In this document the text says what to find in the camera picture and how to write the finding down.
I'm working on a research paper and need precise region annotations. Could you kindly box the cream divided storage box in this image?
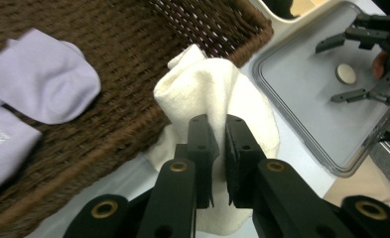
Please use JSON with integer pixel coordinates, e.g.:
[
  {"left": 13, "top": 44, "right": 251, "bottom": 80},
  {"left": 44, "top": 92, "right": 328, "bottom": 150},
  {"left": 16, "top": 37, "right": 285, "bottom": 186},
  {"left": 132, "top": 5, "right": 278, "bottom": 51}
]
[{"left": 253, "top": 0, "right": 345, "bottom": 25}]

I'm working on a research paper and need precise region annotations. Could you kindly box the black sock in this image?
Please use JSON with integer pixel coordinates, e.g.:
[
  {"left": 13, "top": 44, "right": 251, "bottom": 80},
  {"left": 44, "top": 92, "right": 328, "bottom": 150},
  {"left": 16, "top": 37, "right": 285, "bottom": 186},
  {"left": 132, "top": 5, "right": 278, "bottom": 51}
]
[{"left": 262, "top": 0, "right": 296, "bottom": 20}]

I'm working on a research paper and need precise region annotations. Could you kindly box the white sock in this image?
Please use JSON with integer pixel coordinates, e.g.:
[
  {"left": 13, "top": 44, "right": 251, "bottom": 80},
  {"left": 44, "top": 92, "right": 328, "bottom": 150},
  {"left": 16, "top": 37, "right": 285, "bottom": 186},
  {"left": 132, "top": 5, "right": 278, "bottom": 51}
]
[{"left": 145, "top": 44, "right": 281, "bottom": 236}]

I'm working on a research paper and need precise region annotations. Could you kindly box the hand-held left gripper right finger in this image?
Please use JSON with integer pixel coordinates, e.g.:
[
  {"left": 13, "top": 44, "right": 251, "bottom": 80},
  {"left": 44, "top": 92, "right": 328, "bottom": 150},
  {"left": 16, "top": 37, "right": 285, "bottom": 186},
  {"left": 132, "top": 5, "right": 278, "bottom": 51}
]
[{"left": 224, "top": 113, "right": 355, "bottom": 238}]

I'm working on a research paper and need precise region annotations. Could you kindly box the brown wicker basket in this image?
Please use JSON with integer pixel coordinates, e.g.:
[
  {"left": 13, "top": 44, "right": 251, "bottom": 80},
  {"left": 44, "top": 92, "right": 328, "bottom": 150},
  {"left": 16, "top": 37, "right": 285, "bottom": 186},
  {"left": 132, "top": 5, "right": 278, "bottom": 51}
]
[{"left": 0, "top": 0, "right": 276, "bottom": 238}]

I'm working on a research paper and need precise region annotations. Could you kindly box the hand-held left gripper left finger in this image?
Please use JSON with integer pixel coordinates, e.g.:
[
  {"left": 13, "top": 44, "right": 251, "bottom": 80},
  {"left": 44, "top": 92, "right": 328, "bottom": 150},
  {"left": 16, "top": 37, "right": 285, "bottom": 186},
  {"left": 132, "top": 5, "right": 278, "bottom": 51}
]
[{"left": 136, "top": 113, "right": 220, "bottom": 238}]

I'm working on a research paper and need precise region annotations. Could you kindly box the clear plastic box lid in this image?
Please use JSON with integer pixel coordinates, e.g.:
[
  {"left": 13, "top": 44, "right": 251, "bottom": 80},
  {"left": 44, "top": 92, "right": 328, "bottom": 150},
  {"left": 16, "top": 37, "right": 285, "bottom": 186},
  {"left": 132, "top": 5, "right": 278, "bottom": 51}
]
[{"left": 251, "top": 1, "right": 390, "bottom": 179}]

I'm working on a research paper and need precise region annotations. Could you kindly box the light purple sock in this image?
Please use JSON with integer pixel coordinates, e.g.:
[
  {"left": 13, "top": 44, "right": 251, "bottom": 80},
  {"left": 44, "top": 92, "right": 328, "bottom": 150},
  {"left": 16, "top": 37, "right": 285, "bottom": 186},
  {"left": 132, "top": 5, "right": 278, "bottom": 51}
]
[
  {"left": 0, "top": 28, "right": 102, "bottom": 126},
  {"left": 0, "top": 98, "right": 44, "bottom": 197}
]

